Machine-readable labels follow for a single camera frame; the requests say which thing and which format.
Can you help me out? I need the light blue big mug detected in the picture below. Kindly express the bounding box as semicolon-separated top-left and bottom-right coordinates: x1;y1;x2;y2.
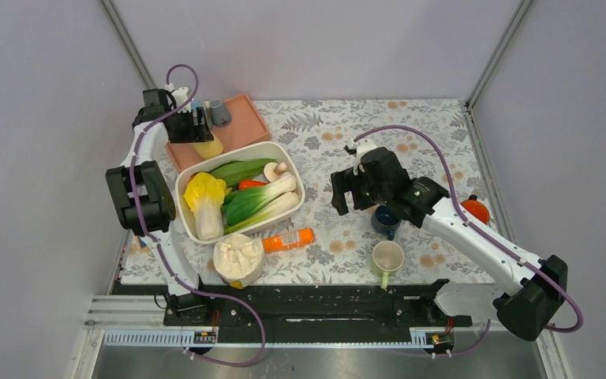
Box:
189;99;208;114

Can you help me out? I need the yellow cup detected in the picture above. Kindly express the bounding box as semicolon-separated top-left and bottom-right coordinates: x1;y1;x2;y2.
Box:
192;133;224;160

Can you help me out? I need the white mushroom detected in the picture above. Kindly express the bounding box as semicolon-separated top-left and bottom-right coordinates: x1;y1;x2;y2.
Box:
263;162;287;182

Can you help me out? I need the yellow napa cabbage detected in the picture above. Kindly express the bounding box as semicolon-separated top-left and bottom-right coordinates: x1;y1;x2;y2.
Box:
183;172;227;241

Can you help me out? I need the green leaf vegetable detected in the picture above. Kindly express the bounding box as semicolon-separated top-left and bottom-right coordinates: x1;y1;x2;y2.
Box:
209;158;276;187

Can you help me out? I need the light green mug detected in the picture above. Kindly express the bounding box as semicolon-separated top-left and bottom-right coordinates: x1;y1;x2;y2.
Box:
371;241;405;290

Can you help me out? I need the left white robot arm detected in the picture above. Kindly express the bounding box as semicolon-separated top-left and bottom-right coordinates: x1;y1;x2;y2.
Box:
106;84;200;297

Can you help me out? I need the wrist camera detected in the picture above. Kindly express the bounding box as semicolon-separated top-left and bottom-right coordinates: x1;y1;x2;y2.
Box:
344;138;377;175
164;84;189;108

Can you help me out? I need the bok choy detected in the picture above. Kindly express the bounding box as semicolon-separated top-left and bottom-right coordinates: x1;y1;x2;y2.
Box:
224;192;299;235
226;173;297;226

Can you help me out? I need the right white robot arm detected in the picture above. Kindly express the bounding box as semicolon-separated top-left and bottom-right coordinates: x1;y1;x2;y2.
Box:
331;140;567;341

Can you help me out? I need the navy round cup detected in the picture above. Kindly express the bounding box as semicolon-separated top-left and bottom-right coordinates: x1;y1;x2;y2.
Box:
371;205;401;241

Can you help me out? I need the small grey blue cup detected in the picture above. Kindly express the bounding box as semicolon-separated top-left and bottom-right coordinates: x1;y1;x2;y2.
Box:
208;99;232;127

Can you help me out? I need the lower bok choy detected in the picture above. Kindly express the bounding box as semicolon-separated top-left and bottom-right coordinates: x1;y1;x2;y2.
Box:
224;192;299;235

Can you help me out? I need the orange mug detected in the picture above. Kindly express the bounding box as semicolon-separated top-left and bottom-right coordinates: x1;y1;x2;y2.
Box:
461;194;491;225

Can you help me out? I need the red pepper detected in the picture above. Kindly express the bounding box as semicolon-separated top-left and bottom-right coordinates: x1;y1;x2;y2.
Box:
238;179;267;190

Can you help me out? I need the cream cloth bag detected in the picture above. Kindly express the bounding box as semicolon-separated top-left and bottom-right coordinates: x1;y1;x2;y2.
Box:
213;233;266;289

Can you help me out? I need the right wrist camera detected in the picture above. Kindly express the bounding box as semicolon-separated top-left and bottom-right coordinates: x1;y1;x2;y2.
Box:
344;138;377;175

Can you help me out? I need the white vegetable tub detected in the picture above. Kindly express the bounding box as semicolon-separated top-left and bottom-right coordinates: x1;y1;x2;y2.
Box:
174;141;305;245

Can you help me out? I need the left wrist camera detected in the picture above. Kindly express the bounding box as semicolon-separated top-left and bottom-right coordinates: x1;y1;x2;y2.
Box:
164;84;189;108

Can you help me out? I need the floral table mat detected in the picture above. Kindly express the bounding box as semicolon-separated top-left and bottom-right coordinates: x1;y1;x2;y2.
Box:
120;99;518;287

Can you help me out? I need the upper bok choy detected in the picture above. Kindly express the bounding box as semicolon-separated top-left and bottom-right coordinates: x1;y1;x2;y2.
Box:
226;173;297;226

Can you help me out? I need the orange tube package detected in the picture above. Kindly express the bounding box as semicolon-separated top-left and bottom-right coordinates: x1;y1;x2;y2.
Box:
262;228;316;253

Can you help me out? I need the pink tray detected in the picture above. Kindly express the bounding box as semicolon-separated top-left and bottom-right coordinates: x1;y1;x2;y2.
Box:
166;93;271;172

